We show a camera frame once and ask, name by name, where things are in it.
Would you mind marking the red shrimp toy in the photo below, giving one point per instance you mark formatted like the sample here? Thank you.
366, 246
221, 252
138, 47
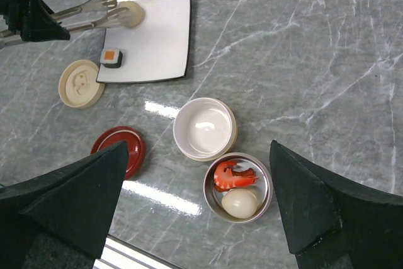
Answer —
225, 176

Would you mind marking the white egg toy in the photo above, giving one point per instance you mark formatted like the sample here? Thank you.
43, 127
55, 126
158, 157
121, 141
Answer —
240, 203

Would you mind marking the steel-lined red bowl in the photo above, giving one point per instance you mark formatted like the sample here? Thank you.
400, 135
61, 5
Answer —
263, 189

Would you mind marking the red round lid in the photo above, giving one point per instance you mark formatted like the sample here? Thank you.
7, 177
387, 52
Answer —
135, 145

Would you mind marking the white square plate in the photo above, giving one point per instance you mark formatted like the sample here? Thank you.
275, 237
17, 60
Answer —
157, 49

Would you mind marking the beige white-lined bowl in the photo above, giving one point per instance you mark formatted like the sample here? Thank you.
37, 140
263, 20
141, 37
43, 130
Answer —
205, 129

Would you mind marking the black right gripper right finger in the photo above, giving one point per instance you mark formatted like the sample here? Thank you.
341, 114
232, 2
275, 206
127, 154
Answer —
331, 221

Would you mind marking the steamed bun toy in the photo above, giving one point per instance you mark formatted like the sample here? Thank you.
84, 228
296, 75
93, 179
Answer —
132, 15

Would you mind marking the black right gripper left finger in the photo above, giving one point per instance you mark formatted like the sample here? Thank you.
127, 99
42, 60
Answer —
61, 219

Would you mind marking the metal food tongs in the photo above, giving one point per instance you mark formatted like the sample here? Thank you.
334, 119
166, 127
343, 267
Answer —
90, 15

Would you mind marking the beige round lid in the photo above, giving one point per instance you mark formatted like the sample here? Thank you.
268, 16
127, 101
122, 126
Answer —
78, 87

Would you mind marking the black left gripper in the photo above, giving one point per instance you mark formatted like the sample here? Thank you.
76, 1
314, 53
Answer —
32, 19

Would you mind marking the salmon sushi roll toy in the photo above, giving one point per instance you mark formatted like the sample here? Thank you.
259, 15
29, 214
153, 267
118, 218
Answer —
111, 58

